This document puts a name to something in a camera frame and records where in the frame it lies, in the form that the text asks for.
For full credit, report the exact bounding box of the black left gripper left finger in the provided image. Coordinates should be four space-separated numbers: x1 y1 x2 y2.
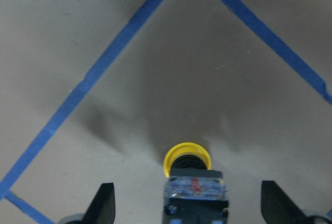
82 183 115 223

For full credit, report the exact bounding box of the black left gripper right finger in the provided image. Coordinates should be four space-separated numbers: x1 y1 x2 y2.
260 180 308 224

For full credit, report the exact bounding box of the yellow push button switch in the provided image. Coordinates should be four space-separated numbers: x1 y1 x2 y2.
162 142 230 224

